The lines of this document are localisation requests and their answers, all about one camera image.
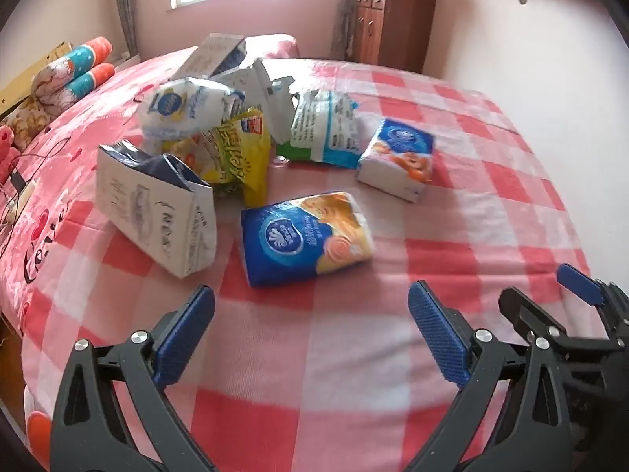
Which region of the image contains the popcorn print pillow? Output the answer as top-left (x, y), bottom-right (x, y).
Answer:
top-left (0, 96), bottom-right (52, 151)

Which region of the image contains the pink folded blanket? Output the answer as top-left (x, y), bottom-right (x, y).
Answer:
top-left (0, 125), bottom-right (17, 184)

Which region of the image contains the black cable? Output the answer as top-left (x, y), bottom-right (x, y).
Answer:
top-left (14, 136), bottom-right (73, 164)

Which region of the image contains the white plastic bag blue logo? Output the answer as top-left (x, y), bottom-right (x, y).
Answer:
top-left (138, 77), bottom-right (246, 141)

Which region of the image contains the white power strip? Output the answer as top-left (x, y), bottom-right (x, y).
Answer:
top-left (4, 170), bottom-right (39, 223)

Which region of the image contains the yellow snack bag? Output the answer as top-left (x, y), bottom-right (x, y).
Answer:
top-left (164, 107), bottom-right (272, 207)

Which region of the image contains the wooden cabinet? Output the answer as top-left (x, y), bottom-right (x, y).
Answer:
top-left (351, 0), bottom-right (439, 74)

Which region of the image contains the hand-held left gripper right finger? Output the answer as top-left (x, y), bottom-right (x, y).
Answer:
top-left (408, 280), bottom-right (573, 472)

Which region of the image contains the blue white boxy tissue pack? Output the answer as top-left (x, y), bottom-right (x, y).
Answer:
top-left (356, 118), bottom-right (436, 203)

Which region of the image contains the blue soft tissue pack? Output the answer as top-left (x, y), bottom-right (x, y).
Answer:
top-left (241, 192), bottom-right (375, 287)

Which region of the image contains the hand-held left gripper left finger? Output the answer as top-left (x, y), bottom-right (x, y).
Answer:
top-left (49, 284), bottom-right (219, 472)

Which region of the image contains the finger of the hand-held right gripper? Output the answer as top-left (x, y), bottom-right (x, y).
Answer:
top-left (499, 288), bottom-right (615, 355)
top-left (557, 263), bottom-right (629, 340)

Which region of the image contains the red white checkered blanket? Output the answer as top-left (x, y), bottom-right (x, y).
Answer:
top-left (20, 56), bottom-right (605, 472)

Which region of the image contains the pink heart print bedsheet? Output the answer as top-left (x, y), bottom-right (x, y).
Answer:
top-left (0, 34), bottom-right (302, 340)

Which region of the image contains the rolled floral bolster pillow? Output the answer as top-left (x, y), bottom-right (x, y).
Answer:
top-left (32, 37), bottom-right (114, 94)
top-left (39, 63), bottom-right (117, 109)

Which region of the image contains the yellow headboard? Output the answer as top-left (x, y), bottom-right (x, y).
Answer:
top-left (0, 42), bottom-right (73, 109)

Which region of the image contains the grey curtain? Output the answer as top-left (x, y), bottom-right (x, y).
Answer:
top-left (112, 0), bottom-right (143, 60)
top-left (330, 0), bottom-right (355, 60)

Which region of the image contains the white milk carton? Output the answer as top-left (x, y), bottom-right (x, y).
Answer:
top-left (172, 33), bottom-right (246, 79)
top-left (216, 59), bottom-right (296, 144)
top-left (97, 140), bottom-right (217, 280)

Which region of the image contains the white green plastic wrapper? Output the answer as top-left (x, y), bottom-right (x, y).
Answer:
top-left (275, 91), bottom-right (363, 170)

